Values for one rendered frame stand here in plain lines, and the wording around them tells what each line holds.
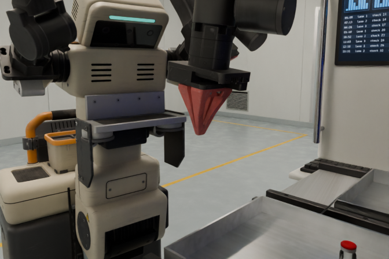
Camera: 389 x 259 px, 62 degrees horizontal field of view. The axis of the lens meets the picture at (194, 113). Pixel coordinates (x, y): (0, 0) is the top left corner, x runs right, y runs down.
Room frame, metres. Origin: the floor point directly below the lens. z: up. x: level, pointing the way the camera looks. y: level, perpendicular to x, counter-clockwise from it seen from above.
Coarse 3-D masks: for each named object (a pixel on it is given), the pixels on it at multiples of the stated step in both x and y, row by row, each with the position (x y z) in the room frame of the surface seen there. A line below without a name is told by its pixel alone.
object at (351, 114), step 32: (352, 0) 1.17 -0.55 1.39; (384, 0) 1.10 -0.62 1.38; (352, 32) 1.17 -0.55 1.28; (384, 32) 1.10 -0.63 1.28; (352, 64) 1.16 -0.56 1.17; (384, 64) 1.09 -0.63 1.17; (352, 96) 1.16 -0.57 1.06; (384, 96) 1.09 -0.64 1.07; (352, 128) 1.16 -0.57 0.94; (384, 128) 1.09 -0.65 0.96; (352, 160) 1.15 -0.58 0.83; (384, 160) 1.08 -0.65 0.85
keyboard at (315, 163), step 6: (312, 162) 1.11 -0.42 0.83; (318, 162) 1.11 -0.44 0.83; (330, 162) 1.11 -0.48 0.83; (336, 162) 1.11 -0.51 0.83; (342, 162) 1.11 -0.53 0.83; (300, 168) 1.09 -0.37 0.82; (306, 168) 1.08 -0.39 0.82; (312, 168) 1.07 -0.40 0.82; (360, 168) 1.05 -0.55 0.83; (366, 168) 1.05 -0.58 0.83
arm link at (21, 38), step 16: (16, 0) 0.62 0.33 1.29; (32, 0) 0.62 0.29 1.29; (48, 0) 0.64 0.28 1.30; (16, 16) 0.61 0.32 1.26; (32, 16) 0.63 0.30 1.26; (64, 16) 0.68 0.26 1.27; (16, 32) 0.64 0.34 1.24; (32, 32) 0.62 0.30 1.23; (16, 48) 0.66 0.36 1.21; (32, 48) 0.63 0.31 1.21; (48, 48) 0.65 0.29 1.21
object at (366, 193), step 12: (360, 180) 0.70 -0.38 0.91; (372, 180) 0.78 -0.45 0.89; (384, 180) 0.77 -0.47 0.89; (348, 192) 0.65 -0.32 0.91; (360, 192) 0.71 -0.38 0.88; (372, 192) 0.72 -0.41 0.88; (384, 192) 0.72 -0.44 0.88; (336, 204) 0.60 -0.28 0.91; (348, 204) 0.58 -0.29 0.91; (360, 204) 0.65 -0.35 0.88; (372, 204) 0.65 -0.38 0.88; (384, 204) 0.65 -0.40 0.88; (372, 216) 0.55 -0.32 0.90; (384, 216) 0.54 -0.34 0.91
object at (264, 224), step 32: (224, 224) 0.53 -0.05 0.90; (256, 224) 0.56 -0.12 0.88; (288, 224) 0.56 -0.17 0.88; (320, 224) 0.53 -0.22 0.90; (352, 224) 0.50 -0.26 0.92; (192, 256) 0.46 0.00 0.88; (224, 256) 0.46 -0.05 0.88; (256, 256) 0.46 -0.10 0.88; (288, 256) 0.46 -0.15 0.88; (320, 256) 0.46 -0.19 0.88; (384, 256) 0.46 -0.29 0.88
